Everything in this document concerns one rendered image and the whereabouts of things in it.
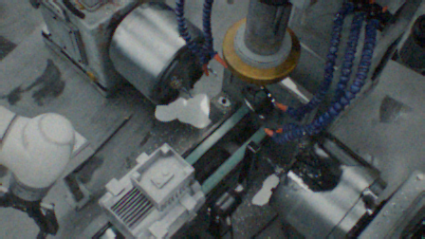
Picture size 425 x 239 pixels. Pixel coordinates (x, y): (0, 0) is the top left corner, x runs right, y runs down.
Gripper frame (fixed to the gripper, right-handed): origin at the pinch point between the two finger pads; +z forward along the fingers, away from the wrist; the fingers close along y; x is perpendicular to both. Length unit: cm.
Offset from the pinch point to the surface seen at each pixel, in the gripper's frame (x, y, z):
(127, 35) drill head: 48, 6, -32
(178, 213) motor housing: 8.1, 34.6, -20.6
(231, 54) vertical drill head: 28, 28, -56
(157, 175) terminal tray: 12.2, 25.6, -25.5
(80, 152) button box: 19.7, 7.4, -13.5
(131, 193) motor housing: 8.7, 22.0, -19.9
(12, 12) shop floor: 168, -51, 78
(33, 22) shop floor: 164, -39, 75
